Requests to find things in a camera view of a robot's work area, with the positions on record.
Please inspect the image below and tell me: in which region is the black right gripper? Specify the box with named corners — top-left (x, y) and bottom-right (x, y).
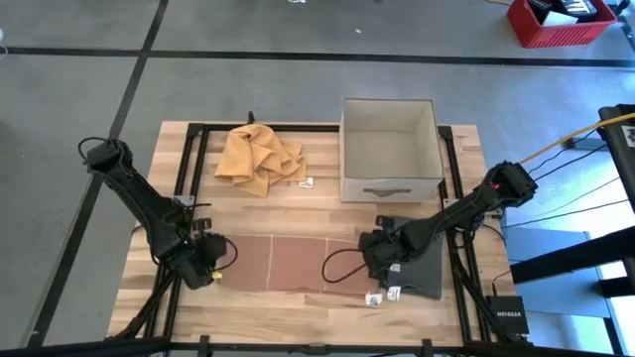
top-left (357, 214), bottom-right (416, 282)

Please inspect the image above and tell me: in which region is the yellow towel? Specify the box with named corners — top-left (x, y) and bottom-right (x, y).
top-left (213, 123), bottom-right (308, 200)

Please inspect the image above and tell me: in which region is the beige fabric storage box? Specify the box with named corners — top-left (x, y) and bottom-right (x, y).
top-left (339, 97), bottom-right (445, 203)

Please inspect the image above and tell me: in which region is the grey power strip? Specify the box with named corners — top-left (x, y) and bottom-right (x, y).
top-left (565, 137), bottom-right (609, 152)

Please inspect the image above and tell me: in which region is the black metal stand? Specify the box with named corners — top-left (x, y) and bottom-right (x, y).
top-left (509, 102), bottom-right (635, 298)

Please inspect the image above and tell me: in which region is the dark grey towel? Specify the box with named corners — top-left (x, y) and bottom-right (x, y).
top-left (379, 215), bottom-right (445, 300)

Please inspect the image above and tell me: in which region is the yellow cable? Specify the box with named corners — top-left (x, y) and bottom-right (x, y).
top-left (518, 112), bottom-right (635, 166)

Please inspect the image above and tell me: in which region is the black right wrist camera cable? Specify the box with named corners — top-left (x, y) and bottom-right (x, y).
top-left (320, 247), bottom-right (371, 285)

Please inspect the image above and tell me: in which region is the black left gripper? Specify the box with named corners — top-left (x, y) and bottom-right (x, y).
top-left (176, 216), bottom-right (230, 292)

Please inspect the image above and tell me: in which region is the red plastic crate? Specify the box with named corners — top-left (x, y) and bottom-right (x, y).
top-left (505, 0), bottom-right (619, 50)

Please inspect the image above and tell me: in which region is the pink towel with white lines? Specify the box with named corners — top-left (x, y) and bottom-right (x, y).
top-left (217, 234), bottom-right (381, 296)

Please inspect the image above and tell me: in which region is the black Netgear network switch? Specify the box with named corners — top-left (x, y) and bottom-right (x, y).
top-left (484, 296), bottom-right (530, 336)

